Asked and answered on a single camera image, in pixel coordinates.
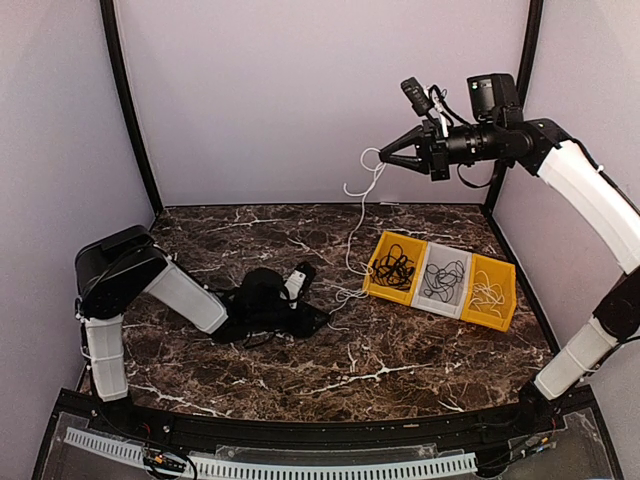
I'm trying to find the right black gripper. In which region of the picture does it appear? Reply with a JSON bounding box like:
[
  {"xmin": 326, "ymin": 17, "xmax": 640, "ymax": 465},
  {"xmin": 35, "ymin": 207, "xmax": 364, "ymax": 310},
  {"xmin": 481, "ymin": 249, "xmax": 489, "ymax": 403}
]
[{"xmin": 380, "ymin": 117, "xmax": 503, "ymax": 179}]

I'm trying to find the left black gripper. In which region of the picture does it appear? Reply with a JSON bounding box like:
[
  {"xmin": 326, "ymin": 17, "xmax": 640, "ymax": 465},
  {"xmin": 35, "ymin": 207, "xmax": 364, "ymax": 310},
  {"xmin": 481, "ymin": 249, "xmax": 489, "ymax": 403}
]
[{"xmin": 249, "ymin": 300, "xmax": 331, "ymax": 339}]

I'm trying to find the white cable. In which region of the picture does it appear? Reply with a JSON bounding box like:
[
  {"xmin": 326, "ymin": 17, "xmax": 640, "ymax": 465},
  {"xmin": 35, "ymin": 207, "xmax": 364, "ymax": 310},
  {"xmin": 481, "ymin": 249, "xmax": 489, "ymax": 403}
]
[
  {"xmin": 327, "ymin": 147, "xmax": 389, "ymax": 331},
  {"xmin": 468, "ymin": 272, "xmax": 509, "ymax": 314}
]

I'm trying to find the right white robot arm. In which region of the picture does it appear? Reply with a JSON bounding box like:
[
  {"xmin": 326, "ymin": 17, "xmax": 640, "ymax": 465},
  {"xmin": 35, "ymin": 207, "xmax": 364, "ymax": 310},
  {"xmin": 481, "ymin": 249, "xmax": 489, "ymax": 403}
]
[{"xmin": 379, "ymin": 73, "xmax": 639, "ymax": 434}]

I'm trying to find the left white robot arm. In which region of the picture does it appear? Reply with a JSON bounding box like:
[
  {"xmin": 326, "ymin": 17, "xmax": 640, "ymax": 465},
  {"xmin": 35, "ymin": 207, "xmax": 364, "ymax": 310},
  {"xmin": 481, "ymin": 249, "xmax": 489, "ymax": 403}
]
[{"xmin": 74, "ymin": 225, "xmax": 331, "ymax": 436}]

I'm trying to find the left yellow plastic bin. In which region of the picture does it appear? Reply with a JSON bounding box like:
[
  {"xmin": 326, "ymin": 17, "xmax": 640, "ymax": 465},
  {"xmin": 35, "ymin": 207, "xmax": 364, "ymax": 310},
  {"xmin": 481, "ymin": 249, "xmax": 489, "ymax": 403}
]
[{"xmin": 362, "ymin": 231, "xmax": 428, "ymax": 306}]

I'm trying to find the yellow plastic bin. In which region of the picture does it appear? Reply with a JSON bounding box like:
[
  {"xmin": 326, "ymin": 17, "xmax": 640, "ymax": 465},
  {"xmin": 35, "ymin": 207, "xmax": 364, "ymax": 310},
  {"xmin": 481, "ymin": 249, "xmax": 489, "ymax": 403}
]
[
  {"xmin": 460, "ymin": 254, "xmax": 517, "ymax": 332},
  {"xmin": 362, "ymin": 231, "xmax": 428, "ymax": 306}
]

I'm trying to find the white plastic bin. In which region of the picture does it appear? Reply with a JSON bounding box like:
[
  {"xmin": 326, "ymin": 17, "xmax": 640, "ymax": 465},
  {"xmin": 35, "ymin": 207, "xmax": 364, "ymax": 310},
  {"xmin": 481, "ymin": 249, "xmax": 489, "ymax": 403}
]
[{"xmin": 411, "ymin": 242, "xmax": 472, "ymax": 319}]

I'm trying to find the right yellow plastic bin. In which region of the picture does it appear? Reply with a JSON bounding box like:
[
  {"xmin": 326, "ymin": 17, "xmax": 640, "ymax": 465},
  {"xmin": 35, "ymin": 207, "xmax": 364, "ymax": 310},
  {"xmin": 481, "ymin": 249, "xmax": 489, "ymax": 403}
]
[{"xmin": 460, "ymin": 254, "xmax": 517, "ymax": 332}]

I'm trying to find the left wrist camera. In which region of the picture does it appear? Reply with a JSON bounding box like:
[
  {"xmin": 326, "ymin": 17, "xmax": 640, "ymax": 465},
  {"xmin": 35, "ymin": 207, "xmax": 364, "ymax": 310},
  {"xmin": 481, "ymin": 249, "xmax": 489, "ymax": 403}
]
[{"xmin": 285, "ymin": 261, "xmax": 317, "ymax": 309}]

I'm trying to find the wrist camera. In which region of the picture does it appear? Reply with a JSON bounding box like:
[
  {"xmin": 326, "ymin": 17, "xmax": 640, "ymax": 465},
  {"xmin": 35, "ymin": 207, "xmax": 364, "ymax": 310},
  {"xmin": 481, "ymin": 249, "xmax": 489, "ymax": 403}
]
[
  {"xmin": 285, "ymin": 261, "xmax": 317, "ymax": 309},
  {"xmin": 400, "ymin": 77, "xmax": 453, "ymax": 138}
]

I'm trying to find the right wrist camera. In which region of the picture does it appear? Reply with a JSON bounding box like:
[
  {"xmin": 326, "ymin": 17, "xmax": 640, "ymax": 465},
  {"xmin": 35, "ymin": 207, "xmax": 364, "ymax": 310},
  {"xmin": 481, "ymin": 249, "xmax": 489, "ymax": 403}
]
[{"xmin": 400, "ymin": 77, "xmax": 453, "ymax": 138}]

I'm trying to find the right black frame post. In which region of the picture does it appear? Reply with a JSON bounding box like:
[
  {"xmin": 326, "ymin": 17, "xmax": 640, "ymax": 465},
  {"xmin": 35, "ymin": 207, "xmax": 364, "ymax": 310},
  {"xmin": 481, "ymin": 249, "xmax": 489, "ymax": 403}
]
[{"xmin": 482, "ymin": 0, "xmax": 545, "ymax": 216}]

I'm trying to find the black frame post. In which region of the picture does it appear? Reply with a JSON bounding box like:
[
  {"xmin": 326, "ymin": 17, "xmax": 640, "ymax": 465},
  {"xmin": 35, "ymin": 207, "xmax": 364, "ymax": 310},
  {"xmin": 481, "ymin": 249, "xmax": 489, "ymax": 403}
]
[
  {"xmin": 99, "ymin": 0, "xmax": 164, "ymax": 217},
  {"xmin": 482, "ymin": 0, "xmax": 545, "ymax": 216}
]

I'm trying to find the white slotted cable duct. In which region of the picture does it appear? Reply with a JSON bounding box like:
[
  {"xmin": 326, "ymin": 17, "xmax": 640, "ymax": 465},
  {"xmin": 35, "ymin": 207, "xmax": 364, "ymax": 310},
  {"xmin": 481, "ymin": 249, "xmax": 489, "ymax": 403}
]
[{"xmin": 64, "ymin": 427, "xmax": 477, "ymax": 480}]

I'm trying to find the black front rail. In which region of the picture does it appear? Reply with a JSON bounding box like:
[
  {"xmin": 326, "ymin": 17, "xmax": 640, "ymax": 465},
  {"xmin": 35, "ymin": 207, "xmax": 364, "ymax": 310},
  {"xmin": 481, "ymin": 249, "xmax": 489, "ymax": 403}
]
[{"xmin": 59, "ymin": 387, "xmax": 596, "ymax": 454}]

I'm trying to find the left black frame post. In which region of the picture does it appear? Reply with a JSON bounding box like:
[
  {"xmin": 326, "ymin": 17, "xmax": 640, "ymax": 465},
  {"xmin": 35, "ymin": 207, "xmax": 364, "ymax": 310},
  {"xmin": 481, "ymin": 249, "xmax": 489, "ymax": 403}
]
[{"xmin": 99, "ymin": 0, "xmax": 164, "ymax": 217}]

